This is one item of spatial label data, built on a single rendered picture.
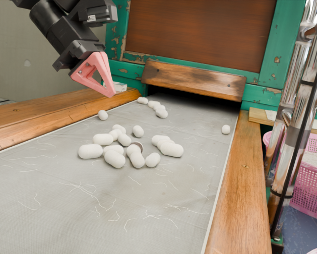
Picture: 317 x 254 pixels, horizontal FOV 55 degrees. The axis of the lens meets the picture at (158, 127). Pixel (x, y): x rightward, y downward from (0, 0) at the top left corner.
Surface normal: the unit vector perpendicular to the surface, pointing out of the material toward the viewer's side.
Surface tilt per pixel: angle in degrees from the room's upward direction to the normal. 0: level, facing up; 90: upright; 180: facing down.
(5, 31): 90
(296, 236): 0
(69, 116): 45
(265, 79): 93
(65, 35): 90
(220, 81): 66
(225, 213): 0
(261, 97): 90
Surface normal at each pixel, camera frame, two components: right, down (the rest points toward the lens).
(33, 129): 0.77, -0.52
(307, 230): 0.14, -0.95
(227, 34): -0.29, 0.22
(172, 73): -0.21, -0.16
